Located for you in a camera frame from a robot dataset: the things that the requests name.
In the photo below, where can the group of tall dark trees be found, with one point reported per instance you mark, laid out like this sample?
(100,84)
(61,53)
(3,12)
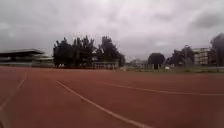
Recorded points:
(75,53)

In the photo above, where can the round dark tree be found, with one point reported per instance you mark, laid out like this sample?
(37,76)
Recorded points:
(156,58)

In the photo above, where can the pale multi-storey building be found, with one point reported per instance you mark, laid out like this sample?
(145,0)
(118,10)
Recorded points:
(201,56)

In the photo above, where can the grandstand building with roof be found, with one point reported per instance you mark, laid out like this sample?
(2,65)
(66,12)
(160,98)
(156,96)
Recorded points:
(23,56)

